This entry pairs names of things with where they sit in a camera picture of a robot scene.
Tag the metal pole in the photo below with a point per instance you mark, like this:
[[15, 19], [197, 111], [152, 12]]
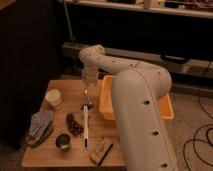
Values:
[[71, 36]]

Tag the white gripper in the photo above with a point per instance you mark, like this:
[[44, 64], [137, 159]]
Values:
[[89, 75]]

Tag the green plastic vegetable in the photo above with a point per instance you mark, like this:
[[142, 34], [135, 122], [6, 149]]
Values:
[[35, 143]]

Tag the grey folded cloth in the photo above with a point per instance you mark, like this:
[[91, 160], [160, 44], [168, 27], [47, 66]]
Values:
[[39, 122]]

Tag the white dish brush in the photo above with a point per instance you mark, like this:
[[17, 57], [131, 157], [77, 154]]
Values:
[[86, 127]]

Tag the yellow plastic bin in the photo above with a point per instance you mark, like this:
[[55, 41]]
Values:
[[106, 108]]

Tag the brown pine cone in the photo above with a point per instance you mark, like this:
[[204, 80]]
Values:
[[73, 126]]

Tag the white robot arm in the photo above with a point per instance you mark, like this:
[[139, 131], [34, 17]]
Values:
[[135, 92]]

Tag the wooden table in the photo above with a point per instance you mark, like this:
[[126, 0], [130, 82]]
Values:
[[47, 155]]

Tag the wooden block with dark edge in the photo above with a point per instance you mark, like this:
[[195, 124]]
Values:
[[100, 152]]

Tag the metal cup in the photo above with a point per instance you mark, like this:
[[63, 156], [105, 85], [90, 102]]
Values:
[[63, 142]]

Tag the metal shelf rail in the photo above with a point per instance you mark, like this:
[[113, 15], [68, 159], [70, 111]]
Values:
[[192, 67]]

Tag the white paper cup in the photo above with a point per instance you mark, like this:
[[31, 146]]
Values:
[[53, 98]]

